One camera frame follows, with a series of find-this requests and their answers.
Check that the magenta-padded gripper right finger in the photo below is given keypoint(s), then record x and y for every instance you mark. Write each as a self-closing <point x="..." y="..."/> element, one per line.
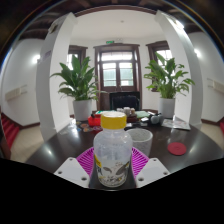
<point x="151" y="170"/>

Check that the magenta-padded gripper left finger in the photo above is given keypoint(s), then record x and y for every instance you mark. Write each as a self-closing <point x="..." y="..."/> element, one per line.
<point x="71" y="170"/>

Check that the clear yellow-capped drink bottle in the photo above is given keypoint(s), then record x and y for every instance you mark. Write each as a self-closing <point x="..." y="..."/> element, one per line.
<point x="112" y="146"/>

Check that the white speckled mug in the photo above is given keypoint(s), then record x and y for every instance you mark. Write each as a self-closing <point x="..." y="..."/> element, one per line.
<point x="141" y="140"/>

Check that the flat round red coaster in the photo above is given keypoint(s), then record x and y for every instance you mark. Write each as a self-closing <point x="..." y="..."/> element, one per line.
<point x="176" y="148"/>

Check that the round stickers group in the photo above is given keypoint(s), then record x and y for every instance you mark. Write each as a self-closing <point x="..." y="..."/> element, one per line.
<point x="84" y="126"/>

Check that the dark round headphones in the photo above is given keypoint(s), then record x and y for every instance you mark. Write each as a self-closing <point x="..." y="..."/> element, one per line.
<point x="155" y="119"/>

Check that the red box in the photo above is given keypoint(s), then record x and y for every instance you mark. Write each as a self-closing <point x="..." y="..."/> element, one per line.
<point x="95" y="120"/>

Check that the green notebook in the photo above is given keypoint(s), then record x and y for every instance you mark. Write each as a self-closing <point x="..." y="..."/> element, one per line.
<point x="142" y="114"/>

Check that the wooden tray with jars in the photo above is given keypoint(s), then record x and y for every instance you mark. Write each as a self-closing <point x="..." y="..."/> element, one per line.
<point x="128" y="113"/>

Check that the red carpeted staircase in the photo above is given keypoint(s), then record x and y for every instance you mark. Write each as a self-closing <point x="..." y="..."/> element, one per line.
<point x="9" y="130"/>

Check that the black office chair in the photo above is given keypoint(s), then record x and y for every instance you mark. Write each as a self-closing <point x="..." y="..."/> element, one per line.
<point x="125" y="100"/>

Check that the potted plant in white pot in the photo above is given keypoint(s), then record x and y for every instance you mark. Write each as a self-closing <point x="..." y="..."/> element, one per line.
<point x="166" y="78"/>
<point x="80" y="83"/>

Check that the dark wooden glazed double door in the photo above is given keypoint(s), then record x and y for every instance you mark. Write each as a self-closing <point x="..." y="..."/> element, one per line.
<point x="117" y="66"/>

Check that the dark wooden framed window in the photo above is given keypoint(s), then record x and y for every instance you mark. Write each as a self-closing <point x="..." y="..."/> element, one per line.
<point x="80" y="51"/>
<point x="160" y="48"/>

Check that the green exit sign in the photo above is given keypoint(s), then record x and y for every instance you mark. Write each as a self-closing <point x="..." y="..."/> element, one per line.
<point x="110" y="42"/>

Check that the white wall-mounted unit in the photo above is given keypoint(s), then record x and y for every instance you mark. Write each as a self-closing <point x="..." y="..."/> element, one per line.
<point x="16" y="93"/>
<point x="216" y="86"/>

